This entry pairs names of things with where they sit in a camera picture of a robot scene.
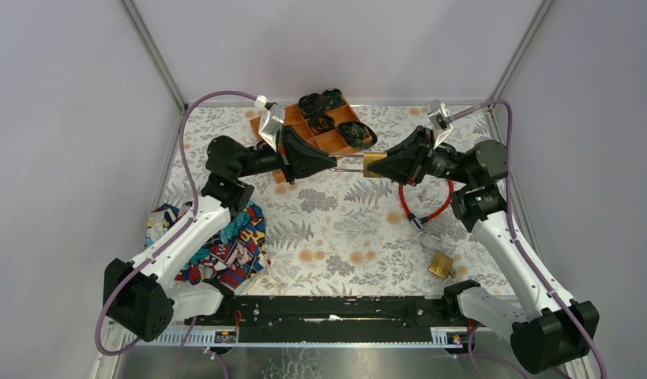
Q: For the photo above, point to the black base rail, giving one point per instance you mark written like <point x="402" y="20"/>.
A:
<point x="337" y="320"/>

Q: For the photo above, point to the dark green rolled sock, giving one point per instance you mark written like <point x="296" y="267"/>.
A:
<point x="334" y="98"/>

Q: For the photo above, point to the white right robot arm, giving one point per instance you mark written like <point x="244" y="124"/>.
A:
<point x="549" y="326"/>

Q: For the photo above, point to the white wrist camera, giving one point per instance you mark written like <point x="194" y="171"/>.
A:
<point x="272" y="122"/>
<point x="441" y="120"/>

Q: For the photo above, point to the colourful comic print cloth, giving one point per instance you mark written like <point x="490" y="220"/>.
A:
<point x="233" y="256"/>

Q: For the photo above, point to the red cable lock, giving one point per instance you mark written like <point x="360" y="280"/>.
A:
<point x="433" y="206"/>

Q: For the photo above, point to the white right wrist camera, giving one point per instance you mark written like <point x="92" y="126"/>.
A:
<point x="441" y="120"/>

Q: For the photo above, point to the orange compartment tray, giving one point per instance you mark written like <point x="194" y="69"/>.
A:
<point x="304" y="138"/>

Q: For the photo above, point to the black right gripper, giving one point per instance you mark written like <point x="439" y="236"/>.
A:
<point x="406" y="162"/>

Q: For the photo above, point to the dark rolled sock right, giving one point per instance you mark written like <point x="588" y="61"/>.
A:
<point x="357" y="134"/>

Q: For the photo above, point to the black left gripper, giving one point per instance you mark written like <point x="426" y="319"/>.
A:
<point x="285" y="155"/>

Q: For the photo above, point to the dark rolled sock middle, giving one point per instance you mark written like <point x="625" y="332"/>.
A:
<point x="321" y="124"/>

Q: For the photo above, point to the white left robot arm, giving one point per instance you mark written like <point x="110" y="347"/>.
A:
<point x="138" y="294"/>

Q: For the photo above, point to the brass padlock with long shackle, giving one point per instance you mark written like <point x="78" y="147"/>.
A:
<point x="367" y="158"/>

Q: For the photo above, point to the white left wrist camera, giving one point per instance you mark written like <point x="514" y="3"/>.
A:
<point x="272" y="122"/>

